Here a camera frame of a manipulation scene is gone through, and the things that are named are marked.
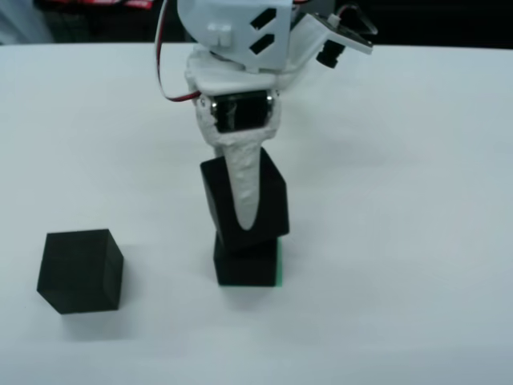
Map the white camera bracket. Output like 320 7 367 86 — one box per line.
280 14 334 81

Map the red printed banner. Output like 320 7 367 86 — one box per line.
35 0 156 11

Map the white background cloth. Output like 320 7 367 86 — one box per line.
0 0 55 45

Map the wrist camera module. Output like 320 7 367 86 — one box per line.
306 6 380 68

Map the red black servo cable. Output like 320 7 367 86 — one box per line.
153 0 202 103

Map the green striped square marker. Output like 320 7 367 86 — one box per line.
218 236 286 289

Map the black cube block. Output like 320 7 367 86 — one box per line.
199 147 290 253
36 228 124 316
213 234 280 288

